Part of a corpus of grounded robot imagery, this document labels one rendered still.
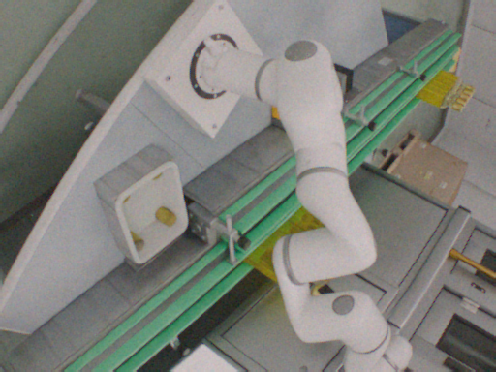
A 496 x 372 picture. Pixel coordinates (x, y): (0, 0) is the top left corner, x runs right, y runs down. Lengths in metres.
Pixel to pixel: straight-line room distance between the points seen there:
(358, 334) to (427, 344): 0.59
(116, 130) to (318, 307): 0.54
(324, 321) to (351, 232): 0.16
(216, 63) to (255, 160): 0.38
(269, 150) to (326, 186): 0.60
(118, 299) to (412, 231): 0.97
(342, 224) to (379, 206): 0.93
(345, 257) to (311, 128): 0.20
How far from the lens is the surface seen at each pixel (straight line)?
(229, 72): 0.90
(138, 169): 0.96
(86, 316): 1.08
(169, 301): 1.07
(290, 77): 0.71
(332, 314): 0.71
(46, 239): 0.97
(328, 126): 0.68
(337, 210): 0.64
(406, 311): 1.28
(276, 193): 1.14
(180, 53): 0.91
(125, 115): 0.94
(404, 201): 1.61
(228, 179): 1.16
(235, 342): 1.18
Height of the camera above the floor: 1.46
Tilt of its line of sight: 30 degrees down
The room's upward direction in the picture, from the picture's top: 120 degrees clockwise
